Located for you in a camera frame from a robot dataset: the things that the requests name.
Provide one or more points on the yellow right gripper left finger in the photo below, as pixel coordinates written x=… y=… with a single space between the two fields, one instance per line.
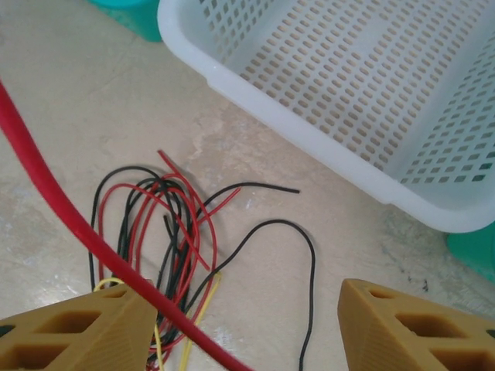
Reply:
x=77 y=340

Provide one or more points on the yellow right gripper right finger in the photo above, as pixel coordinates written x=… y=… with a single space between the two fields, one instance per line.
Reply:
x=367 y=328

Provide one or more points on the teal plastic basket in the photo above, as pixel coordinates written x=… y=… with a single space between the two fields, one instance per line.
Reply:
x=475 y=251
x=135 y=19

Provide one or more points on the white plastic basket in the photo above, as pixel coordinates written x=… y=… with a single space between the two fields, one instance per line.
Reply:
x=301 y=135

